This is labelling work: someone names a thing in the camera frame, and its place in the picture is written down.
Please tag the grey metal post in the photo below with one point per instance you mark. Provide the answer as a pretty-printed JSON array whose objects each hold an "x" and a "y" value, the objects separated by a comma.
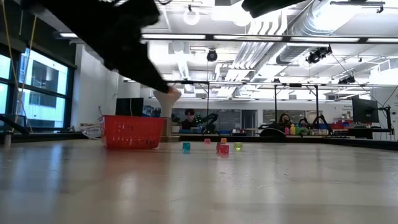
[{"x": 7, "y": 140}]

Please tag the silver ventilation duct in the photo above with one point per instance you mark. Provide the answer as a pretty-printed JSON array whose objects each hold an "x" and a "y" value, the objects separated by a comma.
[{"x": 326, "y": 18}]

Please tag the red plastic mesh basket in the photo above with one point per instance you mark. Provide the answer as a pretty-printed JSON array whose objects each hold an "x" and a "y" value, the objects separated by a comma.
[{"x": 132, "y": 132}]

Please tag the pink translucent die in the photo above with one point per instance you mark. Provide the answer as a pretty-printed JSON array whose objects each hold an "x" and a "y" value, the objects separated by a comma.
[{"x": 207, "y": 141}]

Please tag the black background robot arm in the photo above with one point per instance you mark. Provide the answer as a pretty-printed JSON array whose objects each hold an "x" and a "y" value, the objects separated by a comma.
[{"x": 211, "y": 119}]

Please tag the orange translucent die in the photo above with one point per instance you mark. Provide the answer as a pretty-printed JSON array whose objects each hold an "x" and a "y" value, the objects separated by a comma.
[{"x": 223, "y": 140}]

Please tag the black domed object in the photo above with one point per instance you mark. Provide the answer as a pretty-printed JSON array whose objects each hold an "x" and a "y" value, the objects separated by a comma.
[{"x": 272, "y": 132}]

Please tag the black monitor on arm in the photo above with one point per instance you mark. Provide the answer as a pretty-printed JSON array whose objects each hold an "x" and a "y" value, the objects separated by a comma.
[{"x": 365, "y": 110}]

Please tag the white mushroom table lamp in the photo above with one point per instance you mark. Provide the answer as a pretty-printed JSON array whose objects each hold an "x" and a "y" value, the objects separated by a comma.
[{"x": 166, "y": 105}]

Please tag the black background rig frame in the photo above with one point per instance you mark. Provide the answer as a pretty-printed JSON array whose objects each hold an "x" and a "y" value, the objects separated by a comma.
[{"x": 275, "y": 102}]

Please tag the green plastic bottle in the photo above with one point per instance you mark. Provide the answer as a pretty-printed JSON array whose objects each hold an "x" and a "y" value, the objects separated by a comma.
[{"x": 298, "y": 130}]

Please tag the black framed window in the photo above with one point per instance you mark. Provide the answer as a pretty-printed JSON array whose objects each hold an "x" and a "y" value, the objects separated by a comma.
[{"x": 46, "y": 74}]

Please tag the crimson translucent die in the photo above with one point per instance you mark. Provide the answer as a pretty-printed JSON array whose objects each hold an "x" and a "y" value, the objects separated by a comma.
[{"x": 224, "y": 149}]

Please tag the black overhead camera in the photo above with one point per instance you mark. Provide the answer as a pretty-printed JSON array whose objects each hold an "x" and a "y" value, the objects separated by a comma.
[{"x": 212, "y": 56}]

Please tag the person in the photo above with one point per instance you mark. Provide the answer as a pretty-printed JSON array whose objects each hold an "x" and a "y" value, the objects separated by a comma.
[
  {"x": 284, "y": 119},
  {"x": 189, "y": 121}
]

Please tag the yellow plastic bottle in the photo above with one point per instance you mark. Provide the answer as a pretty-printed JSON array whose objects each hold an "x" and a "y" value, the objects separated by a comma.
[{"x": 292, "y": 129}]

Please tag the black monitor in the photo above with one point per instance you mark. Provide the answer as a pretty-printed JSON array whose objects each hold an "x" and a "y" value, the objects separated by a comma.
[{"x": 129, "y": 105}]

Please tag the yellow-green translucent die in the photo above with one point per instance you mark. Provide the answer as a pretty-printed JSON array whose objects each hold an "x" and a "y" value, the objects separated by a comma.
[{"x": 238, "y": 146}]

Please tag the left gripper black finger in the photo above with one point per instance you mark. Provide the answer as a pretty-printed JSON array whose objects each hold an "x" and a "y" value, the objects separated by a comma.
[{"x": 136, "y": 65}]

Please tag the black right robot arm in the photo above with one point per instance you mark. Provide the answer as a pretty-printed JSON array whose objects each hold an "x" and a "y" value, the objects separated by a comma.
[{"x": 270, "y": 6}]

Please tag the black background robot arms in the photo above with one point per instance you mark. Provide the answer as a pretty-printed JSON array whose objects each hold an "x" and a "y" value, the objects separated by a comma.
[{"x": 320, "y": 117}]

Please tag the black ceiling spotlight cluster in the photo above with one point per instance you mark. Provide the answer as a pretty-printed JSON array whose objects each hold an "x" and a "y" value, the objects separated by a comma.
[{"x": 317, "y": 56}]

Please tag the black overhead light bar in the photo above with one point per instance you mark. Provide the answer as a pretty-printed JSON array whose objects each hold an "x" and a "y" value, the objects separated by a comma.
[{"x": 174, "y": 36}]

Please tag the cyan translucent die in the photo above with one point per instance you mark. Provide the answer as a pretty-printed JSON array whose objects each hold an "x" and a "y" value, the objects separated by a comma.
[{"x": 186, "y": 146}]

